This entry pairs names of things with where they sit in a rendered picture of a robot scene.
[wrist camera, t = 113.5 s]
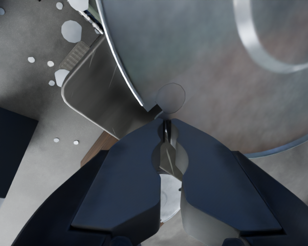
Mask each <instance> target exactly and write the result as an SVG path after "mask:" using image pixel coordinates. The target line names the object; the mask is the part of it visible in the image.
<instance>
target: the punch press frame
mask: <svg viewBox="0 0 308 246"><path fill-rule="evenodd" d="M77 12H79V13H80V14H81V15H82V16H83V17H84V18H85V19H86V20H87V21H88V22H89V23H90V24H91V25H92V26H93V27H94V28H95V29H96V30H97V31H98V32H99V33H100V34H101V35H102V34H103V33H104V29H103V26H102V23H101V19H100V16H99V12H98V8H97V4H96V0H88V9H87V10H85V11H78V10H77Z"/></svg>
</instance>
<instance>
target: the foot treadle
mask: <svg viewBox="0 0 308 246"><path fill-rule="evenodd" d="M100 36H101V34H100V35H99V36H98V38H97V39H96V40H95V41H94V42H93V44H94V43H95V42H96V41H97V40H98V39H99V37H100ZM93 44H92V45H91V46H90V47H88V46H87V45H86V44H85V43H84V42H83V41H80V42H78V43H77V44H76V46H75V47H74V48H73V49H72V50H71V52H70V53H69V54H68V55H67V56H66V57H65V59H64V60H63V61H62V62H61V63H60V65H59V68H60V69H66V70H68V71H71V70H72V68H73V67H74V66H75V65H76V64H77V63H78V61H79V60H80V59H81V58H82V57H83V56H84V54H85V53H86V52H87V51H88V50H89V49H90V48H91V47H92V46H93Z"/></svg>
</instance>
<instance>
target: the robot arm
mask: <svg viewBox="0 0 308 246"><path fill-rule="evenodd" d="M165 123H166V130H167V138H168V143H171V145H172V146H173V147H174V148H175V150H176V162H175V164H176V167H177V168H178V169H179V170H180V171H181V172H182V174H183V176H182V184H181V197H180V211H181V218H182V224H183V228H184V230H185V232H186V233H187V234H189V235H190V236H192V237H193V238H195V239H197V240H198V241H200V242H202V243H203V244H205V245H207V246H308V206H307V205H306V204H305V203H304V202H303V201H302V200H301V199H299V198H298V197H297V196H296V195H295V194H293V193H292V192H291V191H290V190H288V189H287V188H286V187H285V186H283V185H282V184H281V183H279V182H278V181H277V180H275V179H274V178H273V177H271V176H270V175H269V174H268V173H266V172H265V171H264V170H262V169H261V168H260V167H259V166H257V165H256V164H255V163H253V162H252V161H251V160H250V159H248V158H247V157H246V156H244V155H243V154H242V153H240V152H239V151H231V150H230V149H229V148H227V147H226V146H225V145H224V144H222V143H221V142H220V141H218V140H217V139H215V138H214V137H212V136H210V135H209V134H207V133H205V132H203V131H201V130H199V129H197V128H195V127H193V126H191V125H189V124H187V123H185V122H183V121H181V120H179V119H176V118H173V119H170V120H163V119H161V118H157V119H155V120H153V121H151V122H149V123H147V124H145V125H144V126H142V127H140V128H138V129H136V130H134V131H132V132H131V133H129V134H127V135H126V136H124V137H123V138H121V139H120V140H119V141H117V142H116V143H115V144H114V145H113V146H112V147H110V148H109V149H108V150H101V151H99V152H98V153H97V154H96V155H95V156H94V157H93V158H91V159H90V160H89V161H88V162H87V163H86V164H85V165H83V166H82V167H81V168H80V169H79V170H78V171H77V172H75V173H74V174H73V175H72V176H71V177H70V178H69V179H67V180H66V181H65V182H64V183H63V184H62V185H61V186H59V187H58V188H57V189H56V190H55V191H54V192H53V193H52V194H51V195H50V196H49V197H48V198H47V199H46V200H45V201H44V202H43V203H42V204H41V205H40V206H39V208H38V209H37V210H36V211H35V212H34V213H33V215H32V216H31V217H30V218H29V220H28V221H27V222H26V224H25V225H24V226H23V228H22V229H21V231H20V232H19V234H18V235H17V237H16V238H15V240H14V241H13V243H12V245H11V246H137V245H138V244H140V243H141V242H143V241H145V240H146V239H148V238H150V237H152V236H153V235H155V234H156V233H157V232H158V231H159V228H160V210H161V177H160V175H159V174H158V173H157V171H156V170H157V169H158V168H159V167H160V147H161V146H162V144H163V143H165Z"/></svg>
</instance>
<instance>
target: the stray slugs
mask: <svg viewBox="0 0 308 246"><path fill-rule="evenodd" d="M68 1H69V3H70V5H71V6H72V7H73V8H74V9H75V10H78V11H85V10H87V9H88V0H68ZM81 32H82V27H81V25H80V24H79V23H77V22H76V21H72V20H69V21H66V22H64V24H63V25H62V35H63V37H64V38H65V39H66V40H67V41H69V42H73V43H76V42H79V41H80V40H81ZM69 72H70V71H68V70H66V69H59V70H58V71H56V72H55V78H56V83H57V85H58V86H60V87H61V86H62V83H63V81H64V79H65V77H66V75H67V74H68V73H69Z"/></svg>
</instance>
